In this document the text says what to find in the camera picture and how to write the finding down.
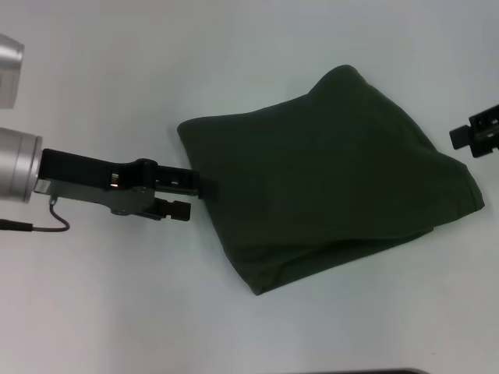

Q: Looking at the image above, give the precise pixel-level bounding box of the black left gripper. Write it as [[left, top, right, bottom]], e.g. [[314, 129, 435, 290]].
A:
[[36, 147, 220, 223]]

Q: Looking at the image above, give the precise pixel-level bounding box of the dark green FREE t-shirt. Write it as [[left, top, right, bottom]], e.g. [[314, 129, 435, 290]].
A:
[[176, 64, 487, 298]]

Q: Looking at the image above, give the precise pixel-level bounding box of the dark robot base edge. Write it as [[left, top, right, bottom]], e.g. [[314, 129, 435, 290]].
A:
[[364, 368, 430, 374]]

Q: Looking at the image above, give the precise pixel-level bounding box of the left gripper cable with plug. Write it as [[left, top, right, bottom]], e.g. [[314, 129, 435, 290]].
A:
[[0, 196, 72, 235]]

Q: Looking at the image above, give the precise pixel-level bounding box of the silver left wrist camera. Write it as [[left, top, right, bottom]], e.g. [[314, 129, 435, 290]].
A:
[[0, 33, 26, 111]]

